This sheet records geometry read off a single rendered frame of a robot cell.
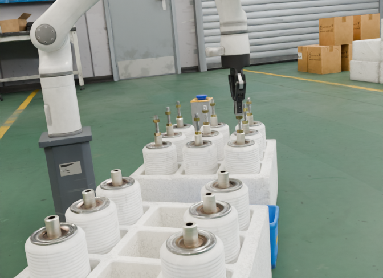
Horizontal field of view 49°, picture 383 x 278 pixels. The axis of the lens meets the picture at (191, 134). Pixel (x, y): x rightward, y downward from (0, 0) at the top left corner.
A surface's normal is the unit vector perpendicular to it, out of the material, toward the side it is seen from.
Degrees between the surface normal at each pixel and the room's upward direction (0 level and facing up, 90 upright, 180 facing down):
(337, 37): 90
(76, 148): 95
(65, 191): 90
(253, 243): 0
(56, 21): 90
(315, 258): 0
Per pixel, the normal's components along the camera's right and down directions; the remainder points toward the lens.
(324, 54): 0.24, 0.20
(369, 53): -0.95, 0.15
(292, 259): -0.09, -0.97
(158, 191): -0.23, 0.25
